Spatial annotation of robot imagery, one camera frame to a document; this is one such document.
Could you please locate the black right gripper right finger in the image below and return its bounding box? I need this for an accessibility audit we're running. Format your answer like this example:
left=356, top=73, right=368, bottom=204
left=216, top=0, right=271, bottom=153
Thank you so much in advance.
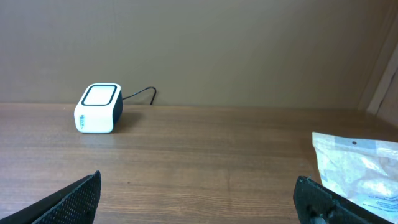
left=293, top=176, right=391, bottom=224

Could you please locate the white barcode scanner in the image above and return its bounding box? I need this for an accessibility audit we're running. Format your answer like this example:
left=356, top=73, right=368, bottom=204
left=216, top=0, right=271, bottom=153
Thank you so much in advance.
left=73, top=83, right=123, bottom=134

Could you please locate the black scanner cable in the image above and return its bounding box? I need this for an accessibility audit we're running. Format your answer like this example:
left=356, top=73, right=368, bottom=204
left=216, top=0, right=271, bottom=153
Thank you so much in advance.
left=121, top=86, right=157, bottom=106

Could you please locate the beige plastic pouch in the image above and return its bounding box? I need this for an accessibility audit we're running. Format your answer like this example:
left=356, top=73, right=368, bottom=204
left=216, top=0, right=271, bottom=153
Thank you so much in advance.
left=312, top=132, right=397, bottom=223

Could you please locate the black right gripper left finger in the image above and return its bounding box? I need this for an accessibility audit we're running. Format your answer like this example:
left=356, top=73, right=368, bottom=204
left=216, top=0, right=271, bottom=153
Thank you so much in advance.
left=1, top=170, right=101, bottom=224

